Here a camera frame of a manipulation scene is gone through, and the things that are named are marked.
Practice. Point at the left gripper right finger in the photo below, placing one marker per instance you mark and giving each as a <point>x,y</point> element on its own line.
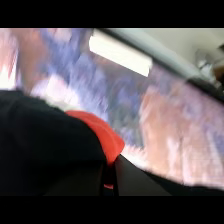
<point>133,183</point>

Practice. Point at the black garment with red trim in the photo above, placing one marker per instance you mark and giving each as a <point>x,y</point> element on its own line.
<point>40,140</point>

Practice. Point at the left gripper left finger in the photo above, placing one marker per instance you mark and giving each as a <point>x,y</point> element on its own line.
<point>83,185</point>

